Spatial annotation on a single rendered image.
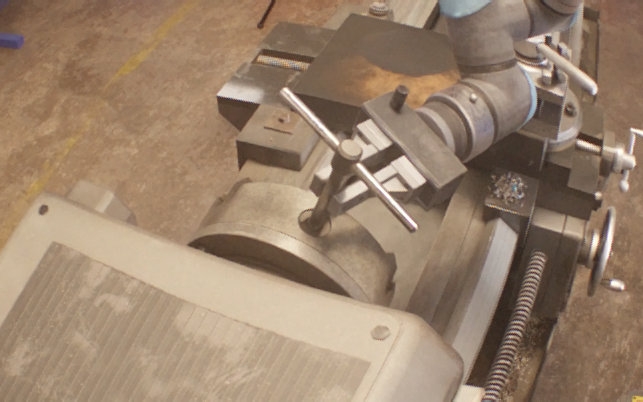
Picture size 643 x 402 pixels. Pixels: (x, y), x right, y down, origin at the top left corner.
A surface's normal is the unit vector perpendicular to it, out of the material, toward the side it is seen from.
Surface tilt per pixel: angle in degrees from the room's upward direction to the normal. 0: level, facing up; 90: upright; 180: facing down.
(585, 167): 0
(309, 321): 0
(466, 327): 36
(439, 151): 18
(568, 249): 90
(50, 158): 0
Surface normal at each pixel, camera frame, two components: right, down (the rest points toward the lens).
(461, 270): -0.02, -0.71
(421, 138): 0.25, -0.58
